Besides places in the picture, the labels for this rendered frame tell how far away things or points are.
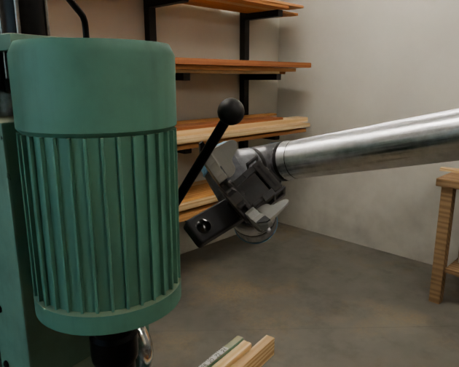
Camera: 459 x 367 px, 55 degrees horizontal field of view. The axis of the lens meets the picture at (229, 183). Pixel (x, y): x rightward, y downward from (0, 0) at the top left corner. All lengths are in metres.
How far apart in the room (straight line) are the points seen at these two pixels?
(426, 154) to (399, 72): 3.06
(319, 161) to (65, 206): 0.56
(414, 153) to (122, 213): 0.52
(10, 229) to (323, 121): 3.76
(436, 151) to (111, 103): 0.54
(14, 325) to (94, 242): 0.23
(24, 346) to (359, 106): 3.61
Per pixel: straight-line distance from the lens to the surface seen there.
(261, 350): 0.95
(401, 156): 0.83
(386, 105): 3.90
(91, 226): 0.47
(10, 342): 0.70
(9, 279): 0.64
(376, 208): 4.05
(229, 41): 4.00
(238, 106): 0.56
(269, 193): 0.69
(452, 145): 0.79
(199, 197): 3.25
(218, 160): 0.68
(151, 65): 0.47
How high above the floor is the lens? 1.47
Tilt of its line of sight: 13 degrees down
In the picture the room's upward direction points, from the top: straight up
